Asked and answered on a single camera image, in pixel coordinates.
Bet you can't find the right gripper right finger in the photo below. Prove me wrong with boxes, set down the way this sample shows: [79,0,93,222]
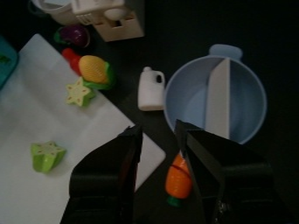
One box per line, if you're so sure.
[173,118,295,224]

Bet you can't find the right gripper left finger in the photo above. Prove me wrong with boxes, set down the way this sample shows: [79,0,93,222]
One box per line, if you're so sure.
[60,124,144,224]

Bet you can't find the green starfruit bottom piece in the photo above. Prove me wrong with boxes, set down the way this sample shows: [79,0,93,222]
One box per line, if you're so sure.
[29,140,68,174]

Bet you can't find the starfruit star slice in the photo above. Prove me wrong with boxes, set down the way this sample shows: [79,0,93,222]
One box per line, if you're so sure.
[64,76,97,108]

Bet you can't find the orange toy carrot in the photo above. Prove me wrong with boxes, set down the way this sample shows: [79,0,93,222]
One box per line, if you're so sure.
[163,152,193,208]

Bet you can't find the white cutting board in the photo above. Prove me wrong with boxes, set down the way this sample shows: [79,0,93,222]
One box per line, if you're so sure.
[0,33,167,224]

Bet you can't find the light blue bowl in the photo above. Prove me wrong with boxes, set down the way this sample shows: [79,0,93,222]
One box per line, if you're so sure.
[163,43,268,145]

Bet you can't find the white toy milk jug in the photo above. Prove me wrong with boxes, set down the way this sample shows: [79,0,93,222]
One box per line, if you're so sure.
[136,66,167,112]

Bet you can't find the yellow toy corn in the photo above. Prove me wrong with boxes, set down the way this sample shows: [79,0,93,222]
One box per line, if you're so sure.
[77,54,117,91]

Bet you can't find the red toy pepper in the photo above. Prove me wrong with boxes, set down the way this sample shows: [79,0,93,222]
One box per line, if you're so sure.
[60,47,84,77]

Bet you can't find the teal basket with orange rim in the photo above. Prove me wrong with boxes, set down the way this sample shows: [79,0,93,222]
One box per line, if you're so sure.
[0,34,20,90]

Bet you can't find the purple toy eggplant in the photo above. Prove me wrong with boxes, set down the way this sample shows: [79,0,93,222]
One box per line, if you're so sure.
[52,24,92,49]

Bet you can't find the white toy house box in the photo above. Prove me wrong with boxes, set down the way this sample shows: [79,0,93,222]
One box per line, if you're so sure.
[69,0,145,43]

